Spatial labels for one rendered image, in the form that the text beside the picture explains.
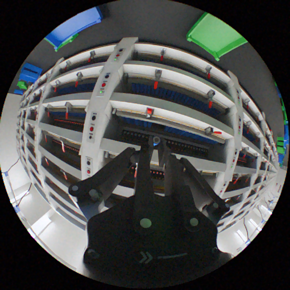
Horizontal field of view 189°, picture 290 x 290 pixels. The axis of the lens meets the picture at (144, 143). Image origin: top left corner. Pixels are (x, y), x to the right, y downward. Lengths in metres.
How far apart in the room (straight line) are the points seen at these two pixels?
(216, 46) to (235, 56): 0.13
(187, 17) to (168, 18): 0.09
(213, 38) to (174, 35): 0.21
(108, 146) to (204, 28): 0.71
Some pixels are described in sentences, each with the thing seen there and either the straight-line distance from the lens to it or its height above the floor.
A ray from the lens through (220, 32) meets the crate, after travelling 0.61.
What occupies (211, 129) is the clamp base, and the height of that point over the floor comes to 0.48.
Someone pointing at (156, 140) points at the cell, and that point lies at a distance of 0.19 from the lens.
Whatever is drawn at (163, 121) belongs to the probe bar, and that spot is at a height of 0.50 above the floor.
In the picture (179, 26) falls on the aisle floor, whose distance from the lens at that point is 0.59.
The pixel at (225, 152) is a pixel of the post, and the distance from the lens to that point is 0.56.
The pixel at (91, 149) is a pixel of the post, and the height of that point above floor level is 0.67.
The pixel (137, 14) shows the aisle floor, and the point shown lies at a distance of 0.60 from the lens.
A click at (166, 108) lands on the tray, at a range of 0.32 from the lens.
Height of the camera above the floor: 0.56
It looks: 7 degrees up
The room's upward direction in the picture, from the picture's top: 168 degrees counter-clockwise
